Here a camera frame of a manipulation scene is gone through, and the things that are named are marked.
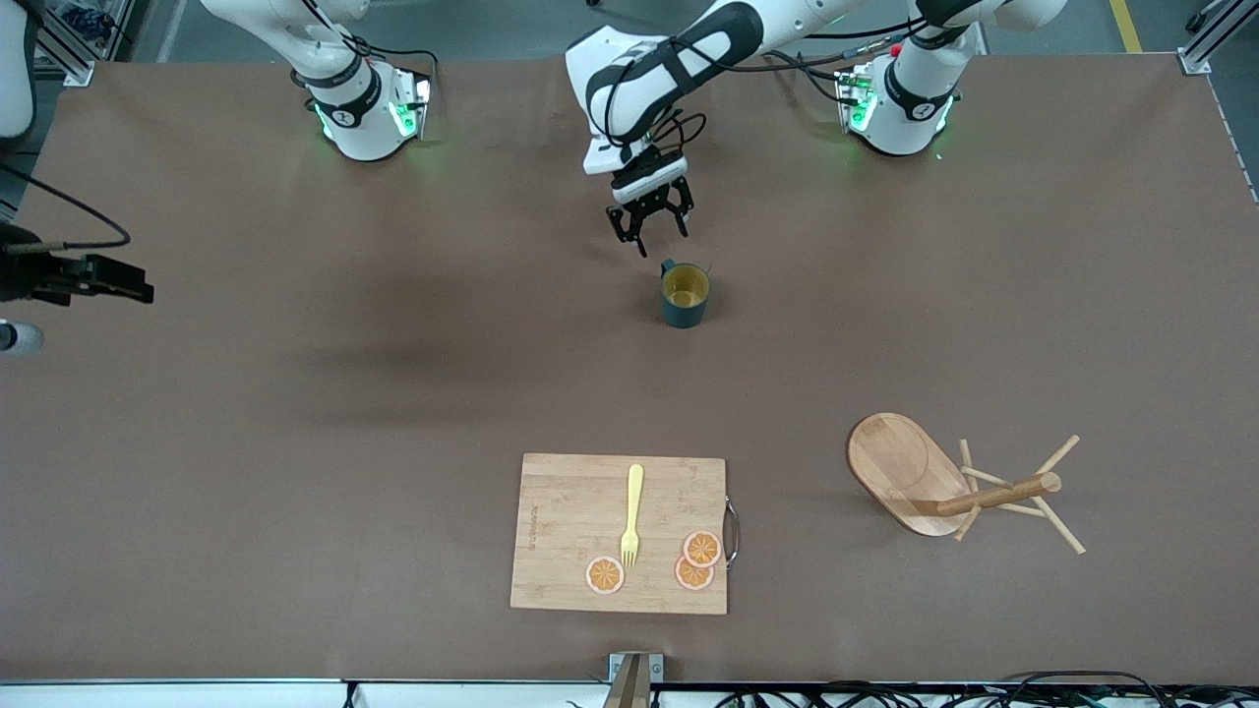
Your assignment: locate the dark teal cup yellow inside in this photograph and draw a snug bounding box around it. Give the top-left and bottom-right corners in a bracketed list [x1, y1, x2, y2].
[658, 259, 711, 329]

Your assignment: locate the wooden mug tree rack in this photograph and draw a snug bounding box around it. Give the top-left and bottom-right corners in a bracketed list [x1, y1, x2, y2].
[847, 412, 1087, 557]

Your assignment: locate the brown table cover mat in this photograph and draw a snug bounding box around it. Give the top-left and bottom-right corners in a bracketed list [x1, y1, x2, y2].
[0, 49, 1259, 686]

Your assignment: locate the yellow plastic fork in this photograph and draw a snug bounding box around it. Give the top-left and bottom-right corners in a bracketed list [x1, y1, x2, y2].
[620, 463, 645, 569]

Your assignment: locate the bamboo cutting board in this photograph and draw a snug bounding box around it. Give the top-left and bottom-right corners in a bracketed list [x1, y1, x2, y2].
[510, 452, 729, 617]

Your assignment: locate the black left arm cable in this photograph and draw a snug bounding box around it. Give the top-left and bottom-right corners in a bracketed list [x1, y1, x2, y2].
[598, 18, 930, 150]

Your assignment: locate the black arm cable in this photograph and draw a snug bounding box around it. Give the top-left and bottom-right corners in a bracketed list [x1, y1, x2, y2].
[0, 0, 441, 253]
[598, 18, 930, 150]

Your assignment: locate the black left base cable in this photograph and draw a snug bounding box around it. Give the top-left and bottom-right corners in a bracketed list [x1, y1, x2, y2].
[765, 49, 857, 107]

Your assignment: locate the aluminium frame profile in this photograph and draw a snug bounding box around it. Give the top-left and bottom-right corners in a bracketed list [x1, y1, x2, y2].
[34, 0, 139, 91]

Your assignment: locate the blue bundle on frame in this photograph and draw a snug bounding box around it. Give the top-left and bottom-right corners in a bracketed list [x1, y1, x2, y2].
[54, 3, 114, 42]

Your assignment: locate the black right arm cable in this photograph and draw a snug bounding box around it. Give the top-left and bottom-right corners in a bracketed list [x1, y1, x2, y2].
[0, 0, 441, 253]

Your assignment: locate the white table edge rail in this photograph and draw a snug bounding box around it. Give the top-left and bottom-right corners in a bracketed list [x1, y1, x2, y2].
[0, 678, 1259, 708]

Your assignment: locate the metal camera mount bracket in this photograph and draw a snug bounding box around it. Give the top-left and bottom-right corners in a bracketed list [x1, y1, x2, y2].
[608, 652, 664, 708]

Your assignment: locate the black cable tangle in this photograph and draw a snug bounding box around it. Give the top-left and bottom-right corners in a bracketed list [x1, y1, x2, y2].
[713, 686, 994, 708]

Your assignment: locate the aluminium corner post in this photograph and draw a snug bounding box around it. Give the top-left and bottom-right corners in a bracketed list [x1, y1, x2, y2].
[1180, 0, 1259, 77]

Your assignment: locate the black looped cable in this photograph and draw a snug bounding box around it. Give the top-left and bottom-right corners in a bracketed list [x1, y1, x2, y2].
[998, 671, 1171, 708]

